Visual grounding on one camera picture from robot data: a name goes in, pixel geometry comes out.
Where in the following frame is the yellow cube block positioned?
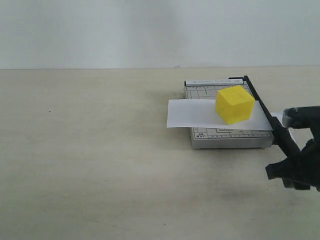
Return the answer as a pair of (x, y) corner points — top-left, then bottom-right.
(215, 85), (256, 125)

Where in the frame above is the white paper strip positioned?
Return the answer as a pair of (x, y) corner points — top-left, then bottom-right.
(166, 99), (272, 131)

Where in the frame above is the black cutter blade arm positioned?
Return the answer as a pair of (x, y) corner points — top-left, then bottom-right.
(228, 75), (301, 158)

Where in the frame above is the grey paper cutter base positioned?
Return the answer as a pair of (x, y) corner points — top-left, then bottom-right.
(184, 77), (274, 149)

